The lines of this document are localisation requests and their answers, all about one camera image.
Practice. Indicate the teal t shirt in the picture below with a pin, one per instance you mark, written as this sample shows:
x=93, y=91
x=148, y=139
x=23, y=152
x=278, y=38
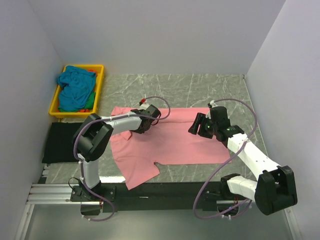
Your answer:
x=77, y=84

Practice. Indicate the aluminium rail frame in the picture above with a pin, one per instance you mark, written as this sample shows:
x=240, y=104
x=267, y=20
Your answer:
x=50, y=215

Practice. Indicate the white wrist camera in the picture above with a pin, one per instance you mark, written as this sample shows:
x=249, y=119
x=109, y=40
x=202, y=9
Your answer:
x=212, y=104
x=143, y=105

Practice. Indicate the folded black t shirt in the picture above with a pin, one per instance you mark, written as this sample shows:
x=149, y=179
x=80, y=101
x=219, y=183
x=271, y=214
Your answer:
x=59, y=143

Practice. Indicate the green t shirt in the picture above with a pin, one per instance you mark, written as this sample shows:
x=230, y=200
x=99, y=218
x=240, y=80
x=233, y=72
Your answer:
x=71, y=107

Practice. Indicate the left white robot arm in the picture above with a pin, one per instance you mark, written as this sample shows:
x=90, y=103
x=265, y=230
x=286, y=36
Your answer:
x=93, y=136

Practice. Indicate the black base beam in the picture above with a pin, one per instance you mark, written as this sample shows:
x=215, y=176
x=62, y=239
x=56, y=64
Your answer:
x=108, y=197

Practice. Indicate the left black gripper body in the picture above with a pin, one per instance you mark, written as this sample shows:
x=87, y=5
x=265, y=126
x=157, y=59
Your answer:
x=142, y=130

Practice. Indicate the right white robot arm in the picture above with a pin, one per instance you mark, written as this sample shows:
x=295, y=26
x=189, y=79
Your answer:
x=274, y=187

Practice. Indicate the orange t shirt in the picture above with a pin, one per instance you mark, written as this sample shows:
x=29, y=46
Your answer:
x=92, y=71

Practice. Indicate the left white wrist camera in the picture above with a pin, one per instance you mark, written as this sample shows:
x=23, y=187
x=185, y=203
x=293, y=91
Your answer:
x=143, y=105

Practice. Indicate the pink t shirt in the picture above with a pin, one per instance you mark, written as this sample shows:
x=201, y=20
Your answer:
x=167, y=143

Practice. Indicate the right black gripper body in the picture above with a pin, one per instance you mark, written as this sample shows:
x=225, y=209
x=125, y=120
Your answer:
x=215, y=127

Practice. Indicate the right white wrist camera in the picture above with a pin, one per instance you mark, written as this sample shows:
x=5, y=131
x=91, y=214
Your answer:
x=212, y=104

